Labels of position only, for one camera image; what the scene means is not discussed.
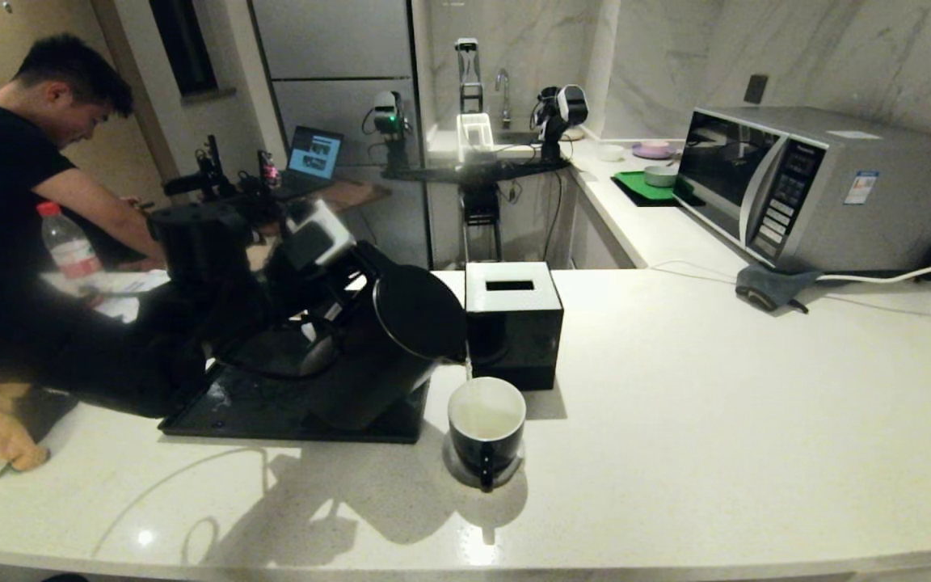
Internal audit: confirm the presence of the black electric kettle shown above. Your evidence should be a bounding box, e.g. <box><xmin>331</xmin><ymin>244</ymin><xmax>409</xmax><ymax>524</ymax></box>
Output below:
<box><xmin>308</xmin><ymin>263</ymin><xmax>468</xmax><ymax>431</ymax></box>

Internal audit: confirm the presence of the wooden desk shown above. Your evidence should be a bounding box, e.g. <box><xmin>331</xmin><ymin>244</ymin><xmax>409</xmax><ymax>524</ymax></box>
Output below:
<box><xmin>272</xmin><ymin>178</ymin><xmax>392</xmax><ymax>243</ymax></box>

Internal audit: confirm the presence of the black serving tray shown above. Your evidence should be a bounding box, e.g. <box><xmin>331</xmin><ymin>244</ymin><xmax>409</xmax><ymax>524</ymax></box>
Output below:
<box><xmin>158</xmin><ymin>356</ymin><xmax>432</xmax><ymax>444</ymax></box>

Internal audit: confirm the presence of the open laptop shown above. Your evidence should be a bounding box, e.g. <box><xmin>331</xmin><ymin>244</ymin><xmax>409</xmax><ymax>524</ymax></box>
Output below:
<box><xmin>280</xmin><ymin>125</ymin><xmax>346</xmax><ymax>200</ymax></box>

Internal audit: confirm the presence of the black tissue box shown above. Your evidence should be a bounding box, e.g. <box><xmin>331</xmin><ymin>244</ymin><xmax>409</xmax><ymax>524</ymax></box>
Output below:
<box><xmin>464</xmin><ymin>260</ymin><xmax>564</xmax><ymax>392</ymax></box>

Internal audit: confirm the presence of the printed white paper sheet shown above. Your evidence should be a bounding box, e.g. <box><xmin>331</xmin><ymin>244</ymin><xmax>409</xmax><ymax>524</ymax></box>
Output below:
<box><xmin>94</xmin><ymin>271</ymin><xmax>172</xmax><ymax>323</ymax></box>

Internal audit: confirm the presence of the black mug white inside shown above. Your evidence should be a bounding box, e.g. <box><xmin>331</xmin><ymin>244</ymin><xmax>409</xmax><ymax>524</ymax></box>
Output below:
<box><xmin>448</xmin><ymin>377</ymin><xmax>528</xmax><ymax>491</ymax></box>

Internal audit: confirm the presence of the plastic water bottle red cap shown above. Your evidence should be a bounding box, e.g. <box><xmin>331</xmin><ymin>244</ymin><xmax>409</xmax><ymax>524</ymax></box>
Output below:
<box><xmin>39</xmin><ymin>202</ymin><xmax>107</xmax><ymax>285</ymax></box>

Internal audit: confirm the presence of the green tray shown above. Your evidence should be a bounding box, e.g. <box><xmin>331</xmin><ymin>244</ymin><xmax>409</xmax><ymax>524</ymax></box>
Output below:
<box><xmin>611</xmin><ymin>170</ymin><xmax>697</xmax><ymax>208</ymax></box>

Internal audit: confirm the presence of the dark window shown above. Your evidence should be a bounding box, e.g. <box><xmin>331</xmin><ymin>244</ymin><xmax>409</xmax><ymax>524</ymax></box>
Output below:
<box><xmin>149</xmin><ymin>0</ymin><xmax>220</xmax><ymax>98</ymax></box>

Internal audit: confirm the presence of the dark grey cloth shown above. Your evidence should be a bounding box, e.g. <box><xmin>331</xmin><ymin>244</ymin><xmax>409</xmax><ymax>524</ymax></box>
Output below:
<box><xmin>735</xmin><ymin>264</ymin><xmax>824</xmax><ymax>314</ymax></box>

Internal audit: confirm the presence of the silver microwave oven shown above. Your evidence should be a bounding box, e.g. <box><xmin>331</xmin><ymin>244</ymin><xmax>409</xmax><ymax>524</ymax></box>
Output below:
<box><xmin>672</xmin><ymin>105</ymin><xmax>931</xmax><ymax>274</ymax></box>

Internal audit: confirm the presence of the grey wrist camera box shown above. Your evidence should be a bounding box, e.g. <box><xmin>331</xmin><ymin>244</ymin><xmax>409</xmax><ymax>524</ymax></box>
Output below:
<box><xmin>284</xmin><ymin>200</ymin><xmax>356</xmax><ymax>272</ymax></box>

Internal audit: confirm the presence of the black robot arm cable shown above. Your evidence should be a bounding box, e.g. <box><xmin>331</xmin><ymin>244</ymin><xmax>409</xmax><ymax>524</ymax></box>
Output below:
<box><xmin>211</xmin><ymin>323</ymin><xmax>329</xmax><ymax>382</ymax></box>

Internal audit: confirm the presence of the thin white cord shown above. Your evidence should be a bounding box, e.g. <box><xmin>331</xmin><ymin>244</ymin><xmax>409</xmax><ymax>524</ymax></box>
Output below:
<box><xmin>648</xmin><ymin>259</ymin><xmax>745</xmax><ymax>279</ymax></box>

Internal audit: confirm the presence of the thick white power cable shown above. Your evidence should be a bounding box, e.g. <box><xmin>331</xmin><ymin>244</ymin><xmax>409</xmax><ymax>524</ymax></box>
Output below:
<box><xmin>817</xmin><ymin>255</ymin><xmax>931</xmax><ymax>284</ymax></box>

